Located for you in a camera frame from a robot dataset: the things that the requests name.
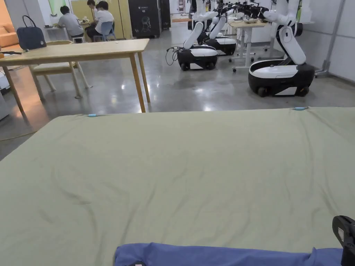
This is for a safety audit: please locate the orange sofa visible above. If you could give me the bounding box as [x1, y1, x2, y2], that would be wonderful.
[0, 23, 19, 54]

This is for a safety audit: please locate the blue plastic chair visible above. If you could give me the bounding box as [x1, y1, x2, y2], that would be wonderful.
[94, 21, 117, 42]

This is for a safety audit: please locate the bed with pale green sheet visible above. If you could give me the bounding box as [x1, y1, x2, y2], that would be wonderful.
[0, 106, 355, 266]

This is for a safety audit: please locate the long wooden table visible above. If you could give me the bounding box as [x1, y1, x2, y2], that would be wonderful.
[0, 15, 151, 114]

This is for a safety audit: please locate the white-legged wooden desk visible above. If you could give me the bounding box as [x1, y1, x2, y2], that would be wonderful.
[228, 20, 270, 73]

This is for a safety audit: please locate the white wheeled robot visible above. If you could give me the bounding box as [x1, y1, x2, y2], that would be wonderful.
[205, 0, 237, 57]
[248, 0, 316, 98]
[177, 0, 219, 71]

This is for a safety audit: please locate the wooden chair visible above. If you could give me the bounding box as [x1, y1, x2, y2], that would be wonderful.
[29, 40, 90, 101]

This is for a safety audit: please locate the blue garment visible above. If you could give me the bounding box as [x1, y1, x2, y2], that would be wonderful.
[114, 242, 344, 266]

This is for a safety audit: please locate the black cabinet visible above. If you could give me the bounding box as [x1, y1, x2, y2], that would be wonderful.
[128, 0, 162, 39]

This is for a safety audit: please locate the grey metal stand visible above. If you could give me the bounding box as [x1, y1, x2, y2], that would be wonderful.
[314, 0, 346, 78]

